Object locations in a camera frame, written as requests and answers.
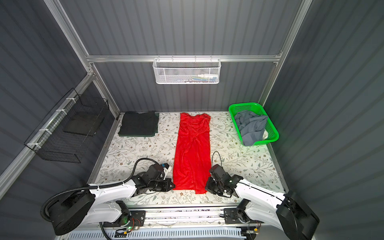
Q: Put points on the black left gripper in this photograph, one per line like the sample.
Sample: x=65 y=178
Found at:
x=168 y=181

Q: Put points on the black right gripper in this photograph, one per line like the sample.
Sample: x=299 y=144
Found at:
x=208 y=187

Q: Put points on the red t-shirt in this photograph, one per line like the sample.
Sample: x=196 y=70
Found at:
x=192 y=157

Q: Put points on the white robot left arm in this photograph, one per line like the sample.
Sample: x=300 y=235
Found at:
x=103 y=204

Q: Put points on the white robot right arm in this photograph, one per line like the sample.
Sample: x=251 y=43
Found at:
x=270 y=200

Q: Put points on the folded black t-shirt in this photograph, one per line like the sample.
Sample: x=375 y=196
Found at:
x=139 y=124

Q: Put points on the green plastic laundry basket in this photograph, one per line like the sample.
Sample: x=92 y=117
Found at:
x=258 y=109

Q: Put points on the grey t-shirt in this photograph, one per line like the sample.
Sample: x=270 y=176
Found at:
x=251 y=127

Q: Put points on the white garment in basket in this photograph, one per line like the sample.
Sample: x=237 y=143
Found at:
x=265 y=135

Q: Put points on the white spray bottle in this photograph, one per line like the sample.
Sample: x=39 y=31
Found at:
x=211 y=78

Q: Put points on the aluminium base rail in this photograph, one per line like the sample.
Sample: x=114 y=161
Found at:
x=186 y=214

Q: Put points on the white slotted cable duct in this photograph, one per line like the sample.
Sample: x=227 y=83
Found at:
x=178 y=233

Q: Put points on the black wire basket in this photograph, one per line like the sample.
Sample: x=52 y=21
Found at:
x=67 y=134

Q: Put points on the white wire mesh basket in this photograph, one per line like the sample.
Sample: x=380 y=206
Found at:
x=181 y=73

